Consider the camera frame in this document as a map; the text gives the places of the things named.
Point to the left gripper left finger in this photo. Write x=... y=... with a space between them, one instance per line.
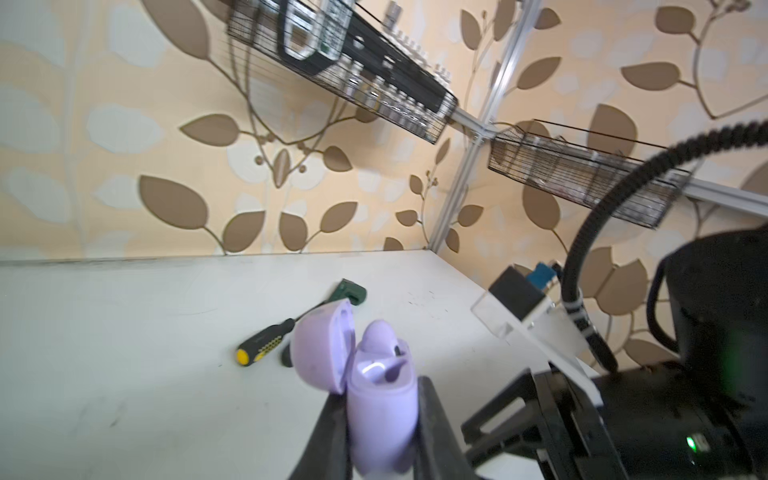
x=327 y=453

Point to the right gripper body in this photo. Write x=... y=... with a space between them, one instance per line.
x=543 y=417

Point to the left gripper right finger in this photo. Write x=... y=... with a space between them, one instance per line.
x=438 y=454

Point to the purple round charging case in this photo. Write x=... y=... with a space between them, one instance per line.
x=381 y=393

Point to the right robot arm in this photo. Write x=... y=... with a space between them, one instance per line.
x=701 y=414

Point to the black yellow screwdriver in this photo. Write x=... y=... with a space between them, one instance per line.
x=257 y=346

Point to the green pipe wrench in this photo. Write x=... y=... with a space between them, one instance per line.
x=345 y=289

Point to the black socket tool set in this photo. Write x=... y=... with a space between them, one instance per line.
x=335 y=30

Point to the right wire basket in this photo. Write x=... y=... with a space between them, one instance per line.
x=582 y=166

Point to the wire basket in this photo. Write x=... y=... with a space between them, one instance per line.
x=254 y=24
x=582 y=166

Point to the back wire basket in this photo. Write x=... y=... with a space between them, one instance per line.
x=254 y=24

